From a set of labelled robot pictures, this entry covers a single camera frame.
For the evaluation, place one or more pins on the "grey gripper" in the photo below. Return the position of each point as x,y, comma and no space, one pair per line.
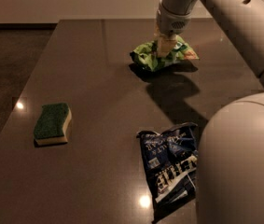
172,21

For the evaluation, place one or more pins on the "green rice chip bag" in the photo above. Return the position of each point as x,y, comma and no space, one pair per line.
145,55

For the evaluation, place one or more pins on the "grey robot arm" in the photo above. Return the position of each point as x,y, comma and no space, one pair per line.
230,170

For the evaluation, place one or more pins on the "dark blue chip bag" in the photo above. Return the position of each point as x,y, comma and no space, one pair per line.
170,162

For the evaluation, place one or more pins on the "green and yellow sponge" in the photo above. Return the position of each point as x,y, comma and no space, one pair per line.
52,125

